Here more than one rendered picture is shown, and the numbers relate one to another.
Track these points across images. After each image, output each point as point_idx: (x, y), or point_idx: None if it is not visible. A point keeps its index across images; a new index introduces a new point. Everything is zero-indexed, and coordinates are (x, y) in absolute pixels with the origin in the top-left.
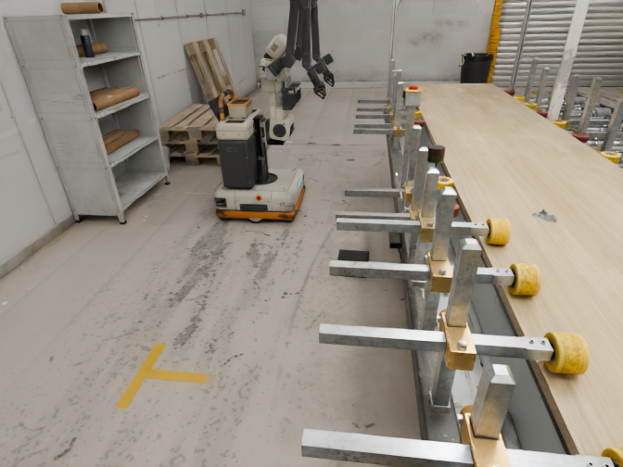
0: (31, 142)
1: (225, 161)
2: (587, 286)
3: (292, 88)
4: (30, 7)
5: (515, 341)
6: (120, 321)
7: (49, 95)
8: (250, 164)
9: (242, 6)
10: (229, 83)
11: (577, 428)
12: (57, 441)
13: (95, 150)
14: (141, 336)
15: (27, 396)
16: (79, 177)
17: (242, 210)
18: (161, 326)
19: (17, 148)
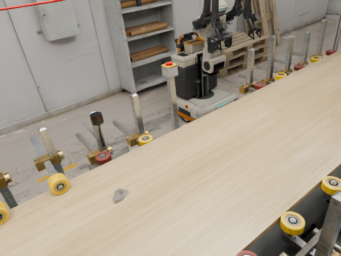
0: (104, 48)
1: (174, 78)
2: (19, 244)
3: (212, 38)
4: None
5: None
6: (78, 146)
7: (112, 26)
8: (185, 84)
9: None
10: (273, 18)
11: None
12: (14, 180)
13: (125, 57)
14: (75, 157)
15: (28, 159)
16: (122, 69)
17: (179, 111)
18: (85, 156)
19: (95, 51)
